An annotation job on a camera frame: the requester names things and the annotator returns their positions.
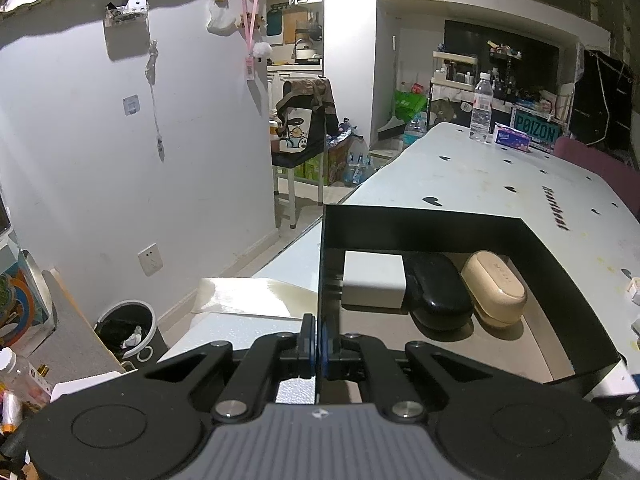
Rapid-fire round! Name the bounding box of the black storage box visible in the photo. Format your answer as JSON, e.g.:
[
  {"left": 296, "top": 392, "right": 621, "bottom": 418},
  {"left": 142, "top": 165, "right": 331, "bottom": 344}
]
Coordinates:
[{"left": 317, "top": 205, "right": 620, "bottom": 396}]

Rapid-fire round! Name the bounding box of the white square power adapter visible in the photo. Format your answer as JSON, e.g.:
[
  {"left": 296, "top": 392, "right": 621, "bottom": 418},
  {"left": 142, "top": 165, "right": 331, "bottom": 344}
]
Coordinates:
[{"left": 342, "top": 252, "right": 407, "bottom": 310}]

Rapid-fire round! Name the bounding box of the black oval earbuds case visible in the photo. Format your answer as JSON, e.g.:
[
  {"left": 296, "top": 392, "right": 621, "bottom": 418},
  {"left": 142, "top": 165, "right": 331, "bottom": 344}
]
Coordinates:
[{"left": 402, "top": 252, "right": 473, "bottom": 333}]

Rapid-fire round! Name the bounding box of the beige oval earbuds case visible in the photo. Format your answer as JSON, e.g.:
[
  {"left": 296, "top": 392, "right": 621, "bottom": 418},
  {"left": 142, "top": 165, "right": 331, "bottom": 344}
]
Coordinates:
[{"left": 461, "top": 250, "right": 527, "bottom": 330}]

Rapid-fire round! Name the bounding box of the black trash bin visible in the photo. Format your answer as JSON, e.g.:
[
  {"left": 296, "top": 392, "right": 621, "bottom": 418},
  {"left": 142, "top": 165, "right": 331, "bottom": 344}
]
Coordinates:
[{"left": 94, "top": 300, "right": 168, "bottom": 368}]

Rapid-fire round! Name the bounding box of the chair with hanging bag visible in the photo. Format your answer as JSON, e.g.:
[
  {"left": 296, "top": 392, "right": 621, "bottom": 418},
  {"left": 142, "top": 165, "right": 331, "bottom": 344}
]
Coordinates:
[{"left": 271, "top": 77, "right": 338, "bottom": 229}]

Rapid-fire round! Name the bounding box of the green shopping bag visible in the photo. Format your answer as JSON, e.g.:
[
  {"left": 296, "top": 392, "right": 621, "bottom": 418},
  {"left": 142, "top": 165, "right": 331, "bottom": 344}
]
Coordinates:
[{"left": 395, "top": 90, "right": 427, "bottom": 124}]

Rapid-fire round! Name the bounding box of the clear plastic water bottle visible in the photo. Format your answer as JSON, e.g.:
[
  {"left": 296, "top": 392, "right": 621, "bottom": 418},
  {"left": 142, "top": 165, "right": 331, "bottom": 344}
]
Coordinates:
[{"left": 470, "top": 73, "right": 494, "bottom": 143}]

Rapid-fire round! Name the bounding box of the purple tissue pack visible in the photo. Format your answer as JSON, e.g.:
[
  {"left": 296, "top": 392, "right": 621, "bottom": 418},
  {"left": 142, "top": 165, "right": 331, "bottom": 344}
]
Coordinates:
[{"left": 492, "top": 124, "right": 530, "bottom": 152}]

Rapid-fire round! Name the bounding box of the white metal shelf rack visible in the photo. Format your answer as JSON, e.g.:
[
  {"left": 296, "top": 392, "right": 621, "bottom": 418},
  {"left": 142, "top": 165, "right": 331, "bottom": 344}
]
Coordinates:
[{"left": 430, "top": 50, "right": 480, "bottom": 114}]

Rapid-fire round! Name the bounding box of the teal POIZON box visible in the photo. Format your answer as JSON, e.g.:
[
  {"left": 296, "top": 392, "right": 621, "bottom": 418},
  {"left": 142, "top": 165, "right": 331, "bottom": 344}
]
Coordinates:
[{"left": 510, "top": 105, "right": 564, "bottom": 153}]

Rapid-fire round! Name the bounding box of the pink chair back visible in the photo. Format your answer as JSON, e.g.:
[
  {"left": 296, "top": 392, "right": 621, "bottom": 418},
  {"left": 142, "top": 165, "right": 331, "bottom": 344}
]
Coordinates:
[{"left": 553, "top": 136, "right": 640, "bottom": 218}]

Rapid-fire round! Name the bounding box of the white wall socket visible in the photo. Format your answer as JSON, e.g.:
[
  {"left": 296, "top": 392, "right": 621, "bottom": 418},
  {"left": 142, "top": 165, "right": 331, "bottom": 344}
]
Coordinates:
[{"left": 138, "top": 244, "right": 164, "bottom": 276}]

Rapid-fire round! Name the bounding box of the wall light switch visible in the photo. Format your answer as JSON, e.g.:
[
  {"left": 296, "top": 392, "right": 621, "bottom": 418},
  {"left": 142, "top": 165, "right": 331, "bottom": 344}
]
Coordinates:
[{"left": 122, "top": 94, "right": 140, "bottom": 116}]

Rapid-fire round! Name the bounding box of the pink lanyard with pompom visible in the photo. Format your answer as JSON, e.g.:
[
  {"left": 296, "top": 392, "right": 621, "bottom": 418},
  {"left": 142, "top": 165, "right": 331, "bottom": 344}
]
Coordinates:
[{"left": 240, "top": 0, "right": 274, "bottom": 84}]

